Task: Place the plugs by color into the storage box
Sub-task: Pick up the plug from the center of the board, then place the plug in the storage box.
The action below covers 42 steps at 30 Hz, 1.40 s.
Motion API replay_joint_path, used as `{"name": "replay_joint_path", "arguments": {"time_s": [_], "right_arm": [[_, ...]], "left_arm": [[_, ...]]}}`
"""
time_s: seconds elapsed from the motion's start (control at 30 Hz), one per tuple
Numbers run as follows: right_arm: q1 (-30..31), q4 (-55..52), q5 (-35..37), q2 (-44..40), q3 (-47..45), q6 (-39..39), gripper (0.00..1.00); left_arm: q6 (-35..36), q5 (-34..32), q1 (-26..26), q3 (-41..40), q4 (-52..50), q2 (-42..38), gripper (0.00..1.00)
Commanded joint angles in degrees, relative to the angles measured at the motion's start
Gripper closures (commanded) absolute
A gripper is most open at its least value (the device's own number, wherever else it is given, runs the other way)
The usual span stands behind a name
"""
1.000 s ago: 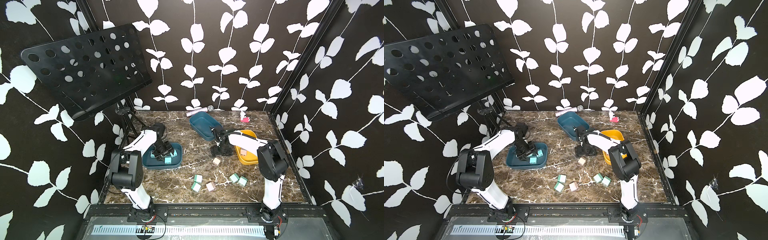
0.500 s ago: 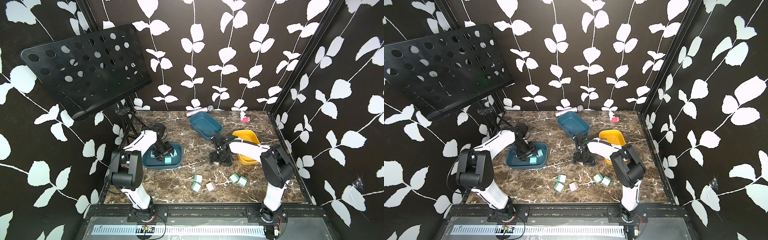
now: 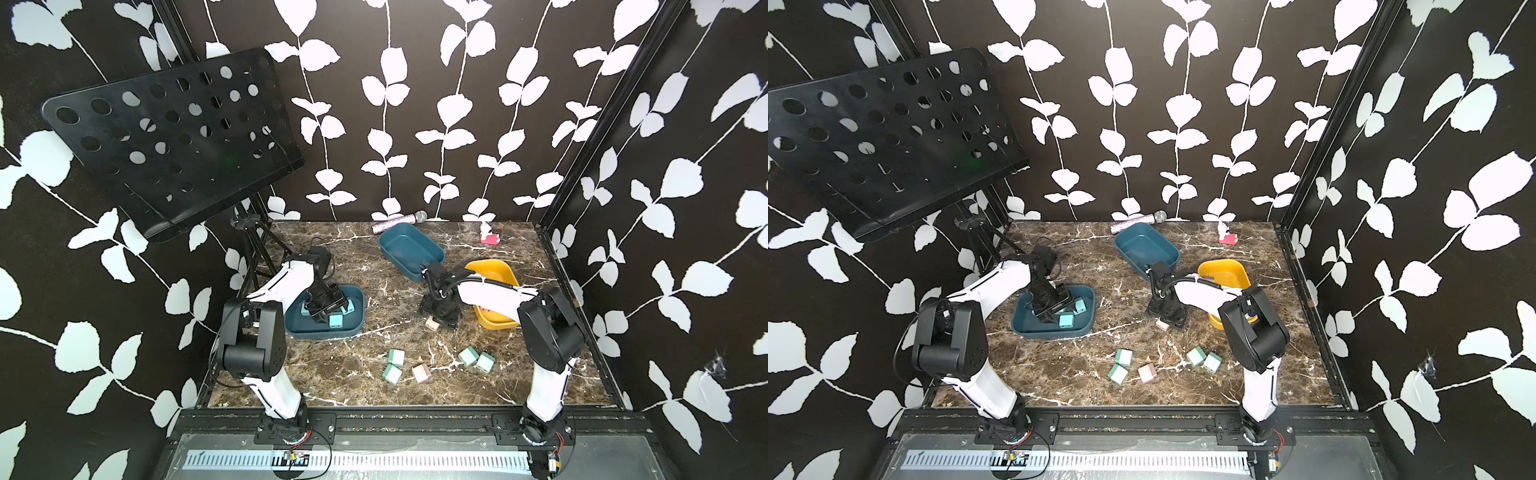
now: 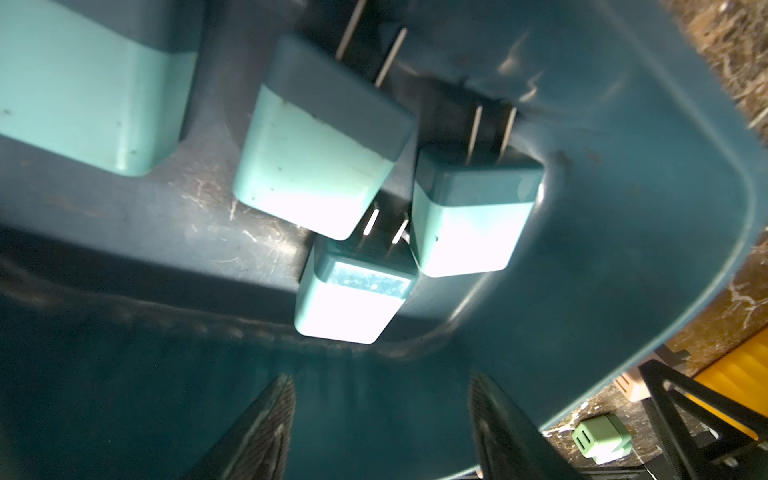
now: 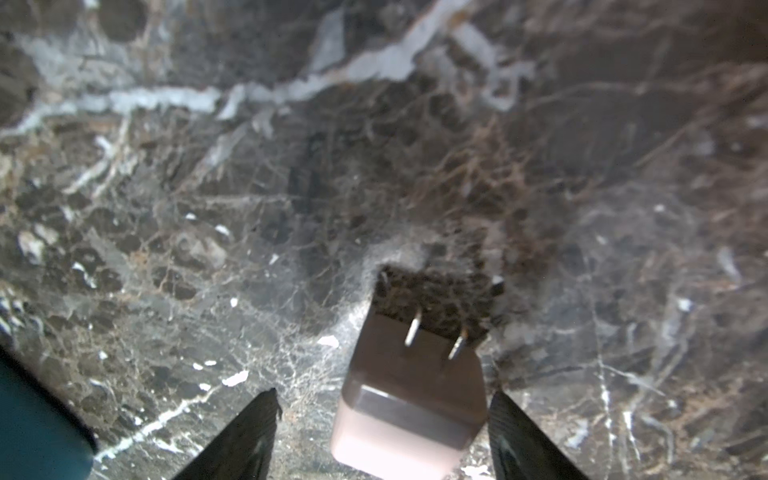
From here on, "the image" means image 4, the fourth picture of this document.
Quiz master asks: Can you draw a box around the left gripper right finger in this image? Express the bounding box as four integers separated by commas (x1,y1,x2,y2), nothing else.
469,373,583,479

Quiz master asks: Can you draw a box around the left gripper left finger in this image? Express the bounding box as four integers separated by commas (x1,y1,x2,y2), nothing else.
183,374,296,479

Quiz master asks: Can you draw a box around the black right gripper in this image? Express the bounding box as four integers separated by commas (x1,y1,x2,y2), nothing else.
639,360,767,479

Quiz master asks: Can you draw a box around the yellow storage box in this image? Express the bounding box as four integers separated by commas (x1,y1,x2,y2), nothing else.
694,328,767,416

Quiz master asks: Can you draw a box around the teal storage box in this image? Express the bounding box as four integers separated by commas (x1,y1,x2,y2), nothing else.
1,1,767,479

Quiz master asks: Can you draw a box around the blue plug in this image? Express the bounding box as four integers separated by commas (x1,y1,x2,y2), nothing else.
232,1,416,240
294,206,419,345
410,106,545,278
1,1,206,177

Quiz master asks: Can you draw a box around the pink plug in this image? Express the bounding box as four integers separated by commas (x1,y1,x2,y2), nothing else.
613,356,659,403

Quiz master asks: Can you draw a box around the green plug lower left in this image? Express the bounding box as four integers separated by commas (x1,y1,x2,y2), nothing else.
572,414,632,465

